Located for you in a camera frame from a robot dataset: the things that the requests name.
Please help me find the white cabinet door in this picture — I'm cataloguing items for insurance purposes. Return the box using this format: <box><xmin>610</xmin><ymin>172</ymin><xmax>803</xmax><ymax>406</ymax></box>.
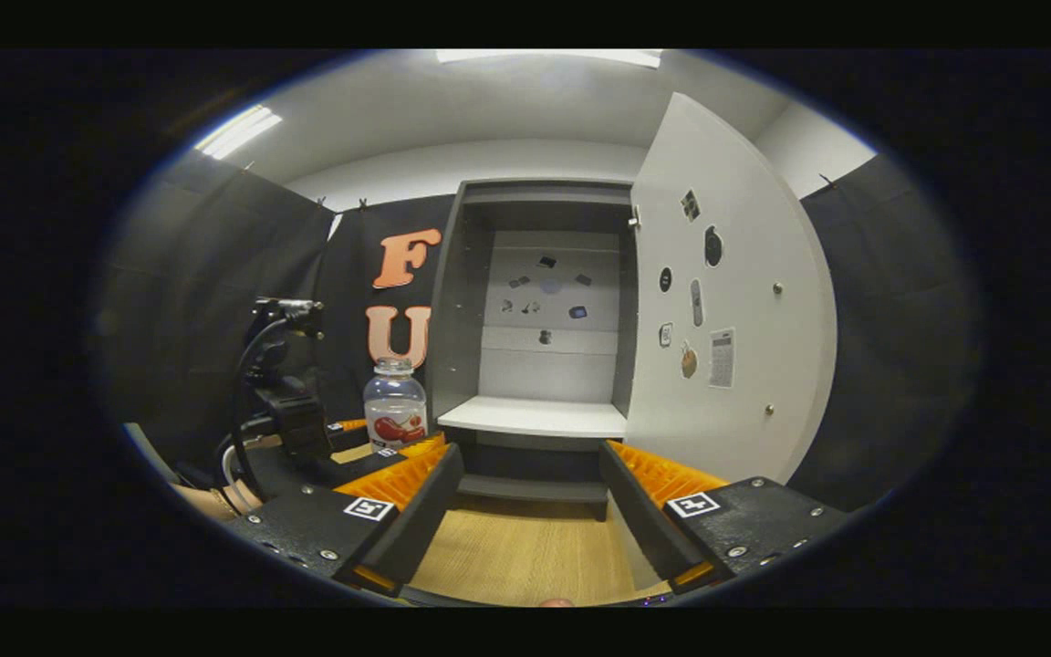
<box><xmin>624</xmin><ymin>91</ymin><xmax>838</xmax><ymax>485</ymax></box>

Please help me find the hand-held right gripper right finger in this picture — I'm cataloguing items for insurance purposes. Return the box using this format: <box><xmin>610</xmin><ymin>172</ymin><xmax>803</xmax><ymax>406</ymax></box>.
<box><xmin>598</xmin><ymin>440</ymin><xmax>850</xmax><ymax>596</ymax></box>

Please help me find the grey cabinet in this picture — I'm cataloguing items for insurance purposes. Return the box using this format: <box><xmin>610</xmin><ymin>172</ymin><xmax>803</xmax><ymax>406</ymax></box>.
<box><xmin>425</xmin><ymin>178</ymin><xmax>640</xmax><ymax>523</ymax></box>

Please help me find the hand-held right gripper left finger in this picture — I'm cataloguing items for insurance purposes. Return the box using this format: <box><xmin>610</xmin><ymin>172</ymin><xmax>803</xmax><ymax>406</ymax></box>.
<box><xmin>232</xmin><ymin>443</ymin><xmax>465</xmax><ymax>599</ymax></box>

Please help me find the ceiling light panel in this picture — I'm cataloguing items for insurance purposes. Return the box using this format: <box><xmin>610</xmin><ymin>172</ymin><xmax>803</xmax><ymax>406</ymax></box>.
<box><xmin>436</xmin><ymin>49</ymin><xmax>663</xmax><ymax>69</ymax></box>

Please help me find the black backdrop cloth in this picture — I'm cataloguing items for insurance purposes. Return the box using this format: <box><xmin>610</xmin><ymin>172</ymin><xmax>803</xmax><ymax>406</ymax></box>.
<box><xmin>97</xmin><ymin>151</ymin><xmax>978</xmax><ymax>512</ymax></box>

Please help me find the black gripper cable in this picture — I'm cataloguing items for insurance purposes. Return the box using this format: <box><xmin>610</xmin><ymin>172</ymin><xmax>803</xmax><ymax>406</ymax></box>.
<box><xmin>229</xmin><ymin>315</ymin><xmax>294</xmax><ymax>503</ymax></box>

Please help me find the clear bottle with red label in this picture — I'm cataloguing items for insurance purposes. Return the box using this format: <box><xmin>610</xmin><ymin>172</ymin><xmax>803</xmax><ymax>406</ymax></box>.
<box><xmin>362</xmin><ymin>357</ymin><xmax>429</xmax><ymax>454</ymax></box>

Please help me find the ceiling light strip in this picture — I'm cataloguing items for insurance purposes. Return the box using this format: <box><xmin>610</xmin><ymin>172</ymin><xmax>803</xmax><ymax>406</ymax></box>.
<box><xmin>194</xmin><ymin>104</ymin><xmax>283</xmax><ymax>162</ymax></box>

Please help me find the white cabinet shelf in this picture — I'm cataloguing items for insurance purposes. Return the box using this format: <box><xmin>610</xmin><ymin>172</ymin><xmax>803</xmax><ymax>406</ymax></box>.
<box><xmin>436</xmin><ymin>395</ymin><xmax>629</xmax><ymax>440</ymax></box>

